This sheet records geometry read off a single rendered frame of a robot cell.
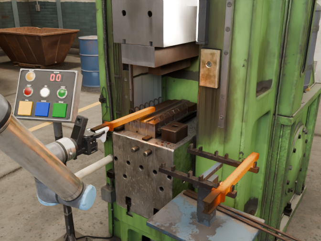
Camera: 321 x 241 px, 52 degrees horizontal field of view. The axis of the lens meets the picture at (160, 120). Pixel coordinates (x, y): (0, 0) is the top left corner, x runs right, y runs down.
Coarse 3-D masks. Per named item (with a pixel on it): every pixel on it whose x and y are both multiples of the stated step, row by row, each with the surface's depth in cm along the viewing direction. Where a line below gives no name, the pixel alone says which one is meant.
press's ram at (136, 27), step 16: (112, 0) 154; (128, 0) 149; (144, 0) 144; (160, 0) 140; (176, 0) 146; (192, 0) 152; (112, 16) 157; (128, 16) 152; (144, 16) 147; (160, 16) 142; (176, 16) 149; (192, 16) 160; (128, 32) 154; (144, 32) 149; (160, 32) 144; (176, 32) 152; (192, 32) 163
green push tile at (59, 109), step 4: (56, 104) 176; (60, 104) 176; (64, 104) 176; (56, 108) 176; (60, 108) 176; (64, 108) 175; (56, 112) 176; (60, 112) 175; (64, 112) 175; (52, 116) 176; (56, 116) 175; (60, 116) 175; (64, 116) 175
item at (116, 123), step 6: (150, 108) 167; (132, 114) 157; (138, 114) 159; (144, 114) 163; (114, 120) 148; (120, 120) 149; (126, 120) 152; (96, 126) 140; (102, 126) 140; (108, 126) 144; (114, 126) 146
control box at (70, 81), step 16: (32, 80) 182; (48, 80) 180; (64, 80) 179; (80, 80) 184; (16, 96) 182; (32, 96) 180; (48, 96) 179; (64, 96) 177; (16, 112) 180; (32, 112) 179
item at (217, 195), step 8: (248, 160) 128; (256, 160) 132; (240, 168) 122; (248, 168) 125; (232, 176) 116; (240, 176) 119; (224, 184) 112; (232, 184) 113; (216, 192) 105; (224, 192) 106; (208, 200) 101; (216, 200) 106; (224, 200) 107; (208, 208) 101
